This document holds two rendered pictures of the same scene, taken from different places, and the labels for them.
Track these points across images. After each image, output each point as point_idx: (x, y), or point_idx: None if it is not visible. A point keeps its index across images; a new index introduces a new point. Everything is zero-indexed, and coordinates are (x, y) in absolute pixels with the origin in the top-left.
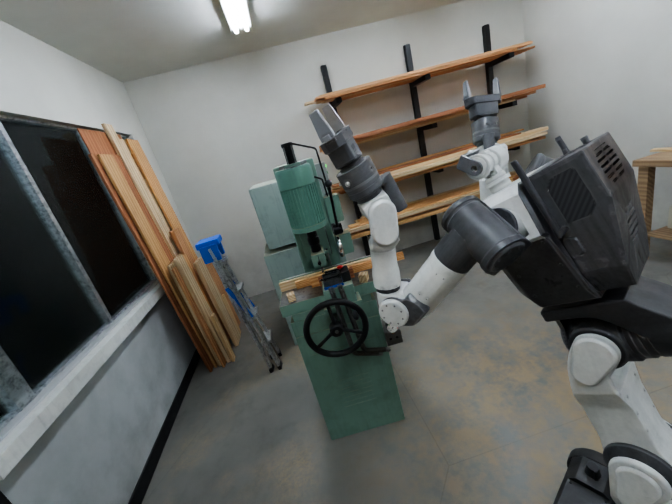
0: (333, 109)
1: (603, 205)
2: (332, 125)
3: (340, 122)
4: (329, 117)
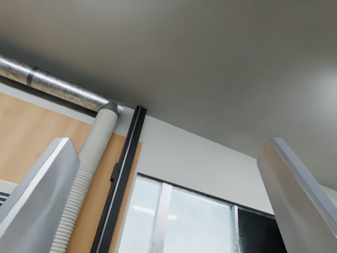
0: (289, 157)
1: None
2: (293, 242)
3: (324, 231)
4: (277, 197)
